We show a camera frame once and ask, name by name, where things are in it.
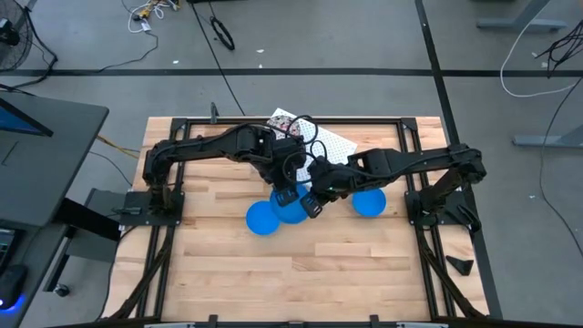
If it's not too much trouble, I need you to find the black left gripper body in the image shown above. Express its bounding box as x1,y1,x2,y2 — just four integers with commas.
268,159,304,209

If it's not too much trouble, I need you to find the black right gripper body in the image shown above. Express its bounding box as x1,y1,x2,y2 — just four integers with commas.
300,165,353,220

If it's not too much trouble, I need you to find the blue mini bowl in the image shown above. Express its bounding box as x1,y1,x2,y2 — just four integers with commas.
269,184,312,225
351,187,388,218
245,200,281,237

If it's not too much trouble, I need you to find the floral patterned mini bowl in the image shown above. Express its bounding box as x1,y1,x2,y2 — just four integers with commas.
267,114,305,138

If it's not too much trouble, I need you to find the white perforated metal rack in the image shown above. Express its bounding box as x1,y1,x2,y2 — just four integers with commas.
266,107,359,190

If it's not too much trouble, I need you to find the grey desk leg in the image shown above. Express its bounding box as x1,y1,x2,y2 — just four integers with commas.
476,0,568,34
512,122,583,149

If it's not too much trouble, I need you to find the charcoal desk top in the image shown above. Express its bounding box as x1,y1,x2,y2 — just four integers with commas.
0,89,110,231

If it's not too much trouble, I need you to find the grey side desk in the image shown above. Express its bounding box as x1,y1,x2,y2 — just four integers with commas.
0,222,69,328

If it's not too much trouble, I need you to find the computer monitor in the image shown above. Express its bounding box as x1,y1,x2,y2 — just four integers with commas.
0,97,54,138

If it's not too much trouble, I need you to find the black backlit keyboard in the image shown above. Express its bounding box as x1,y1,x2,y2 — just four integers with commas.
0,227,17,270

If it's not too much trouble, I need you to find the black glowing computer mouse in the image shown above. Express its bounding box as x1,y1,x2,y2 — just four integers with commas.
0,263,28,315

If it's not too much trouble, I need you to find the black floor fan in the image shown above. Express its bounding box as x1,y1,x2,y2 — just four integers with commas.
0,0,35,74

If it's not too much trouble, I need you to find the black coiled cable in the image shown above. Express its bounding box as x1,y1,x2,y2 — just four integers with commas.
209,15,237,52

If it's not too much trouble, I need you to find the black triangular bracket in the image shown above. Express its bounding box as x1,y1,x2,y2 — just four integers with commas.
445,254,476,277

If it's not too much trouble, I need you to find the white floor cable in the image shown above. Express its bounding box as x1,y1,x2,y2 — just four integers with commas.
499,0,582,99

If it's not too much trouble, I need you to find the white and yellow cable bundle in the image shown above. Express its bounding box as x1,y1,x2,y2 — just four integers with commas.
120,0,181,34

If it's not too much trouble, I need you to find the black cable tangle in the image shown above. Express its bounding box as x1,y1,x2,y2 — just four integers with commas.
535,20,583,77

